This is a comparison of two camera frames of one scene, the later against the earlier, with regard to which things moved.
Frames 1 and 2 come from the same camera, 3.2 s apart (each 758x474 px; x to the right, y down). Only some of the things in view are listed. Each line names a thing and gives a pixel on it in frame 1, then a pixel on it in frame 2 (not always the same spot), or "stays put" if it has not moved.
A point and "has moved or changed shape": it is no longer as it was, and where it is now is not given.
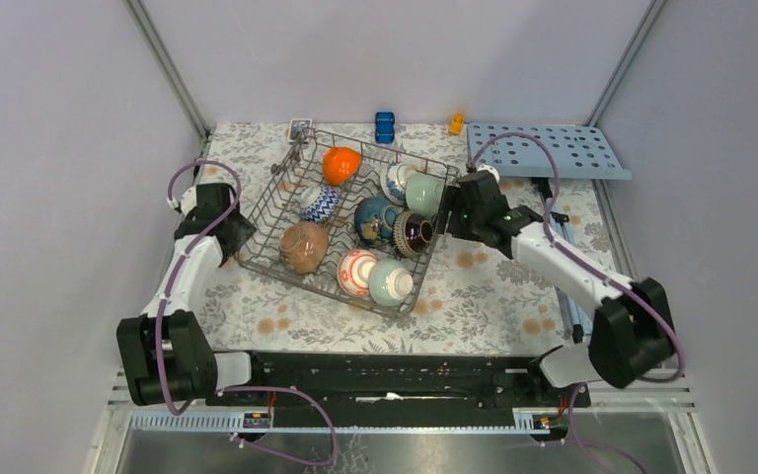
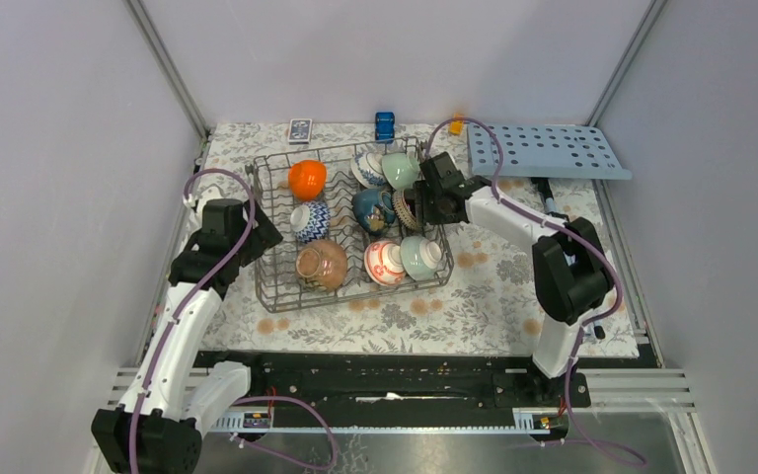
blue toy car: x=385 y=127 stays put
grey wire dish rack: x=349 y=218 has moved or changed shape
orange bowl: x=341 y=164 to x=307 y=179
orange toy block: x=457 y=123 stays put
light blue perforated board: x=577 y=152 stays put
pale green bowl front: x=390 y=281 to x=418 y=257
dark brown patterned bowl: x=412 y=232 to x=403 y=209
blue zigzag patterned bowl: x=318 y=202 to x=311 y=221
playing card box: x=302 y=125 stays put
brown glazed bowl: x=303 y=246 to x=321 y=265
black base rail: x=371 y=382 stays put
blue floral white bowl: x=394 y=179 to x=367 y=169
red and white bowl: x=353 y=270 to x=383 y=263
